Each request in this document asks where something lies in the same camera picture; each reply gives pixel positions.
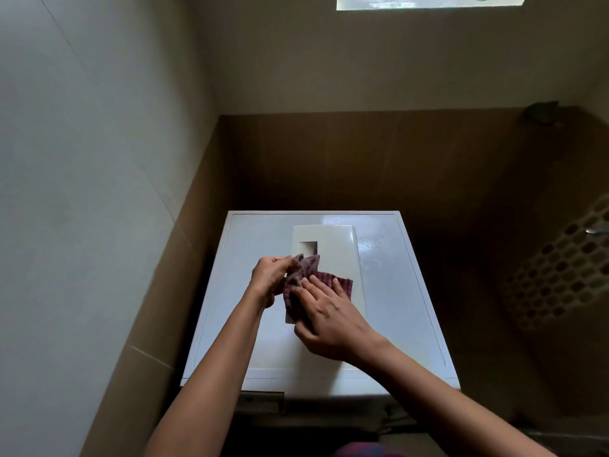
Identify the person's right hand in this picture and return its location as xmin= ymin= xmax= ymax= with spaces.
xmin=290 ymin=274 xmax=390 ymax=365

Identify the person's left hand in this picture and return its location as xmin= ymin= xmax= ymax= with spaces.
xmin=246 ymin=255 xmax=296 ymax=310

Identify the red checkered cloth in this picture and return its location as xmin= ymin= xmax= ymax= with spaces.
xmin=282 ymin=253 xmax=354 ymax=325

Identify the white washing machine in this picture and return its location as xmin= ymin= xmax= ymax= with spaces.
xmin=180 ymin=210 xmax=461 ymax=432

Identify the person's right forearm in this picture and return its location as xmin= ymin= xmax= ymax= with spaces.
xmin=363 ymin=341 xmax=555 ymax=457

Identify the person's left forearm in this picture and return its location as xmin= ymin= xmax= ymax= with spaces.
xmin=142 ymin=297 xmax=266 ymax=457

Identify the dark red shirt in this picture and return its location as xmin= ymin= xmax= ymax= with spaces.
xmin=332 ymin=442 xmax=410 ymax=457

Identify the perforated plastic basket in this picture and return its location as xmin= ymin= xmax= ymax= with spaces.
xmin=502 ymin=194 xmax=609 ymax=331

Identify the dark round basin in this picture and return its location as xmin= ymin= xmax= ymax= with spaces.
xmin=523 ymin=430 xmax=609 ymax=457

